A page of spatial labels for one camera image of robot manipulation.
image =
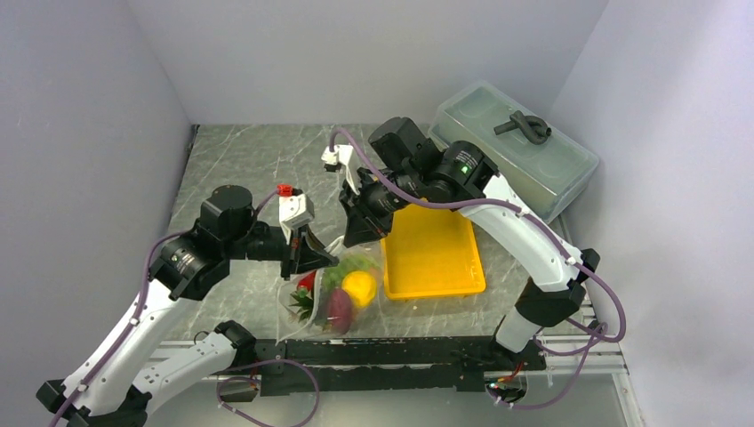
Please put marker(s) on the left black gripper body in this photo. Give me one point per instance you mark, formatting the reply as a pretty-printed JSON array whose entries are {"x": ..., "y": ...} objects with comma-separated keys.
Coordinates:
[{"x": 261, "y": 242}]

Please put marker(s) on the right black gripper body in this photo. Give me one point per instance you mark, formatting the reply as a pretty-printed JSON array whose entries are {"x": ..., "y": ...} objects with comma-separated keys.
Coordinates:
[{"x": 372, "y": 197}]

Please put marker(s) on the red toy chili pepper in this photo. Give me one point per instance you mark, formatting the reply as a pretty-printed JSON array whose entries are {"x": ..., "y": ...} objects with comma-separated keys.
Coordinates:
[{"x": 305, "y": 284}]

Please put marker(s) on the green toy grapes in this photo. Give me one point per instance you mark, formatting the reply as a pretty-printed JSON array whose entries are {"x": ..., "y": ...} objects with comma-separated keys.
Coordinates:
[{"x": 333, "y": 276}]

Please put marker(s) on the orange toy pineapple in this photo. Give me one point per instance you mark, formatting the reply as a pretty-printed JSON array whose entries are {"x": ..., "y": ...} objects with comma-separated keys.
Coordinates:
[{"x": 302, "y": 304}]

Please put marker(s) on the yellow toy lemon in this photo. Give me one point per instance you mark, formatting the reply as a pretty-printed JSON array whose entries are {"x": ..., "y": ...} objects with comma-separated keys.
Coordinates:
[{"x": 361, "y": 286}]

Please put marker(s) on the clear zip top bag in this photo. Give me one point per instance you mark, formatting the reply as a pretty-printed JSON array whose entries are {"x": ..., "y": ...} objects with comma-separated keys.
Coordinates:
[{"x": 289, "y": 328}]

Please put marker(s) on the purple toy sweet potato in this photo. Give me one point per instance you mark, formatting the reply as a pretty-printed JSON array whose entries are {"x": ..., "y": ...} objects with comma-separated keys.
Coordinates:
[{"x": 339, "y": 311}]

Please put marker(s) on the yellow plastic tray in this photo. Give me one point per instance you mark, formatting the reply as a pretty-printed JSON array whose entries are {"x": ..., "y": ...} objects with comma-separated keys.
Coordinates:
[{"x": 430, "y": 254}]

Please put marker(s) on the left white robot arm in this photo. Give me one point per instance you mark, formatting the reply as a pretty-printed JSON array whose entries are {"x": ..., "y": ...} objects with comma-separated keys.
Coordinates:
[{"x": 116, "y": 386}]

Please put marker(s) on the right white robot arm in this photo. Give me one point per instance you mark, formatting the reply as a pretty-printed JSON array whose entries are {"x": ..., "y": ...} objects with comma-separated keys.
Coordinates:
[{"x": 460, "y": 178}]

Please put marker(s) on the green translucent storage box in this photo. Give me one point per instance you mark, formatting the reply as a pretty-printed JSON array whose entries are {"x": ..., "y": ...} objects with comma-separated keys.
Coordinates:
[{"x": 547, "y": 176}]

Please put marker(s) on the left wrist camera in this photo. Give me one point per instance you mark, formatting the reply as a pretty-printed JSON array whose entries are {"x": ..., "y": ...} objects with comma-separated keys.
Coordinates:
[{"x": 295, "y": 209}]

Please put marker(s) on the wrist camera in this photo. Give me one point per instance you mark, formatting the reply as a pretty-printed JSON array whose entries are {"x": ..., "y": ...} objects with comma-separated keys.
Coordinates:
[
  {"x": 343, "y": 157},
  {"x": 295, "y": 209}
]

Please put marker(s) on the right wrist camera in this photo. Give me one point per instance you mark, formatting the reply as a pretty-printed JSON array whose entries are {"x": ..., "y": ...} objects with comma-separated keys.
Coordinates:
[{"x": 343, "y": 157}]

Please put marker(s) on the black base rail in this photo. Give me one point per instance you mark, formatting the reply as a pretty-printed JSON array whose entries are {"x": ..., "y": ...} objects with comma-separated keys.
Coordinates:
[{"x": 462, "y": 363}]

